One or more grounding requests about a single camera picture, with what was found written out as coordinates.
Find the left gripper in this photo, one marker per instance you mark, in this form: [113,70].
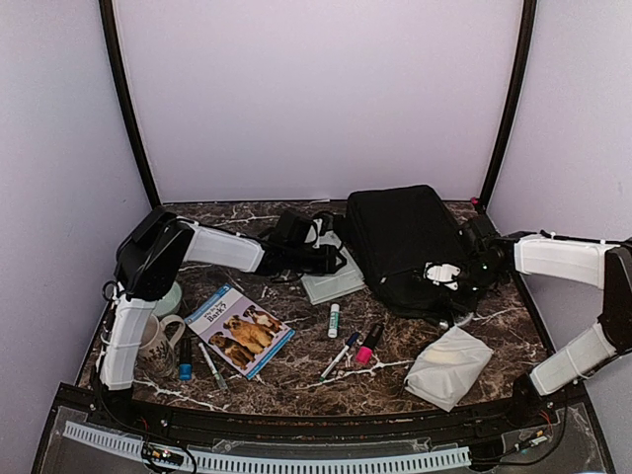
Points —
[327,264]

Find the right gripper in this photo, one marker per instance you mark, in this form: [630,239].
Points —
[447,283]

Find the grey Great Gatsby book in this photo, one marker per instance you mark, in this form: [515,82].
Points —
[347,280]

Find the black student bag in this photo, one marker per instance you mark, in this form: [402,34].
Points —
[393,234]

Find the dog picture book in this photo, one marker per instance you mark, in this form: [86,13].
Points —
[240,331]

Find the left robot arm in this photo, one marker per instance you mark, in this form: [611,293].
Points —
[149,258]

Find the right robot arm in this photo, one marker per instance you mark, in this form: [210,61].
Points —
[604,264]

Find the white glue stick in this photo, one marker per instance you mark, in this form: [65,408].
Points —
[334,317]

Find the white pen blue cap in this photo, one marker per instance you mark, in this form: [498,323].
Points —
[347,346]

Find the white cloth pouch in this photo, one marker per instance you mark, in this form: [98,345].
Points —
[445,371]

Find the green ceramic bowl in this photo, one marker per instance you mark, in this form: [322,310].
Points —
[170,303]

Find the white thin pen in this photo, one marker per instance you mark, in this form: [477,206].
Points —
[221,383]

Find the black marker blue cap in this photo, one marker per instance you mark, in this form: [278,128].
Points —
[185,367]

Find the cream patterned mug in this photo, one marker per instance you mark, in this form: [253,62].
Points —
[156,354]

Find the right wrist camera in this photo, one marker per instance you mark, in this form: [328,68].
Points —
[445,274]

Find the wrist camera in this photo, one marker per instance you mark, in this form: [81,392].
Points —
[445,274]
[294,230]

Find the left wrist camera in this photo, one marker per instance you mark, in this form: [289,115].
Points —
[294,230]

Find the black front rail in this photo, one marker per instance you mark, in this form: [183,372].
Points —
[184,411]

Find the white slotted cable duct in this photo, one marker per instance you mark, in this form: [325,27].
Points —
[163,458]

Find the right black frame post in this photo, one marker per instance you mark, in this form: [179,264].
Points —
[523,43]

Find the black frame post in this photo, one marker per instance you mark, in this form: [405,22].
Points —
[523,43]
[126,107]

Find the left black frame post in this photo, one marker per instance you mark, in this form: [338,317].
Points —
[126,107]

